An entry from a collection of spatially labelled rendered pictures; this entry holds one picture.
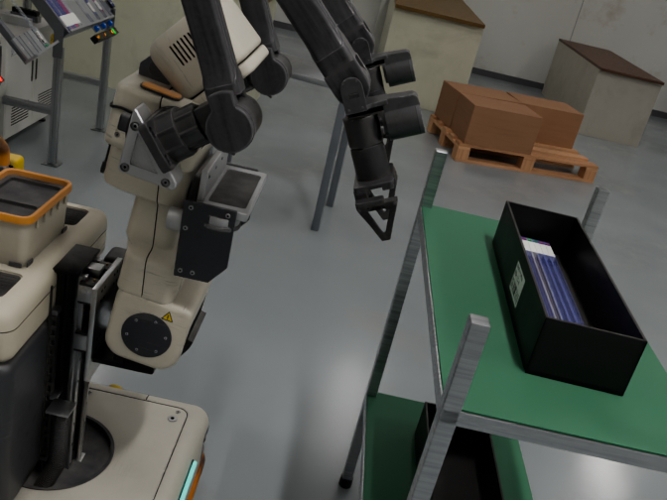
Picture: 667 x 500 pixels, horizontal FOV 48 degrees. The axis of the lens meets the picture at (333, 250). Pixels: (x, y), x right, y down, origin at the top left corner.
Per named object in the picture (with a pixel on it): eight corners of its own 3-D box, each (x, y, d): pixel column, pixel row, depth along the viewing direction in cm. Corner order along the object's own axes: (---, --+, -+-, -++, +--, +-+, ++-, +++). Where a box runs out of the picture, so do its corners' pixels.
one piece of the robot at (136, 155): (116, 171, 125) (133, 108, 120) (126, 162, 129) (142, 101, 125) (174, 191, 126) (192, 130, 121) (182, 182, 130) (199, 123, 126)
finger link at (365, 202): (406, 225, 128) (394, 174, 125) (406, 241, 122) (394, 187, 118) (367, 232, 129) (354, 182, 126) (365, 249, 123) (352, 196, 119)
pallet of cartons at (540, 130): (554, 151, 696) (571, 103, 678) (595, 185, 619) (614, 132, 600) (425, 128, 670) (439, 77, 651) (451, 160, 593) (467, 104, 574)
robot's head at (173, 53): (138, 51, 131) (204, -1, 126) (170, 34, 150) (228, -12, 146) (191, 117, 135) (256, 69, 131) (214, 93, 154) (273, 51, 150)
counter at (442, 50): (441, 68, 976) (461, -3, 939) (458, 118, 733) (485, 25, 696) (376, 54, 974) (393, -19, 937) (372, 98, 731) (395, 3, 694)
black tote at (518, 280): (491, 242, 180) (505, 199, 175) (561, 259, 180) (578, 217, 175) (524, 373, 127) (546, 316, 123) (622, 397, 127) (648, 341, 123)
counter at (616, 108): (590, 104, 981) (609, 50, 952) (638, 149, 791) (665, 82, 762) (541, 92, 979) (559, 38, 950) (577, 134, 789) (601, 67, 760)
